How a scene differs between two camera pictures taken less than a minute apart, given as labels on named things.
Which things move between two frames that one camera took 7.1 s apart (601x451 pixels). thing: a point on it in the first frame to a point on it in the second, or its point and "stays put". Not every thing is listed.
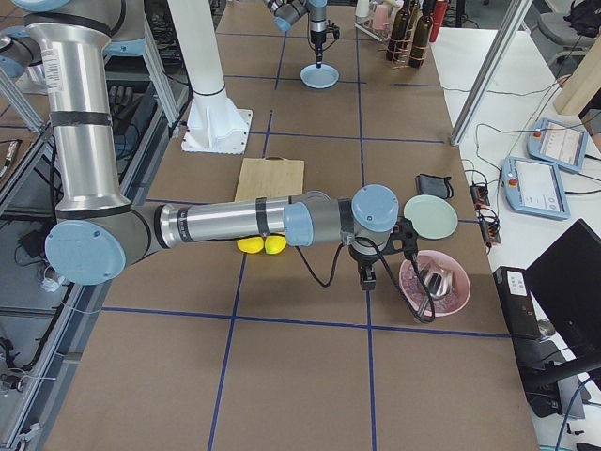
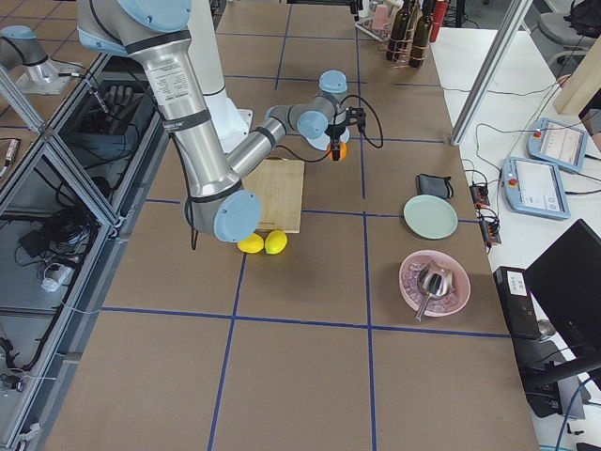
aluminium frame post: x=490 y=70 stays put
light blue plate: x=319 y=78 to x=316 y=136
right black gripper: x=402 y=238 to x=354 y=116
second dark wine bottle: x=395 y=46 stays put
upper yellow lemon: x=251 y=244 stays put
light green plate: x=432 y=217 stays put
